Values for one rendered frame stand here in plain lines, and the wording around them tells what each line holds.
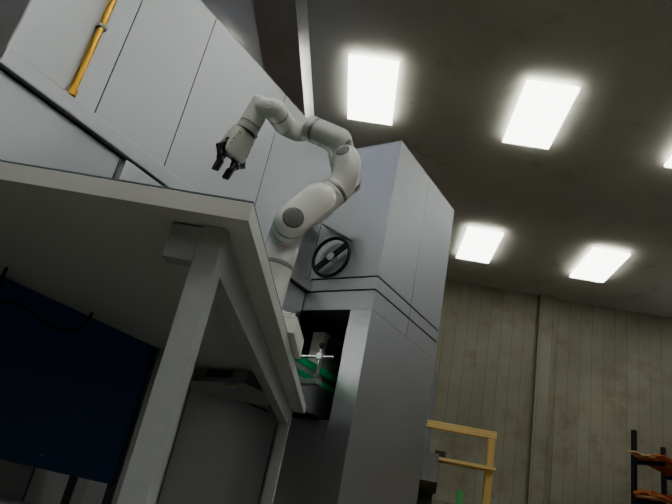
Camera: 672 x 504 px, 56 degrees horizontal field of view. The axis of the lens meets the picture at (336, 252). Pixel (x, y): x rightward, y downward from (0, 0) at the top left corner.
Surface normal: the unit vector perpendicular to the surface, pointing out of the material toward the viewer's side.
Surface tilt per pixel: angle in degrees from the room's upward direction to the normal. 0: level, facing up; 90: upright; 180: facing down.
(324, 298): 90
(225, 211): 90
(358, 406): 90
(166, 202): 90
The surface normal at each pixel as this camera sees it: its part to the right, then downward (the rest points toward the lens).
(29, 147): 0.84, -0.07
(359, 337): -0.51, -0.44
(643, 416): -0.01, -0.42
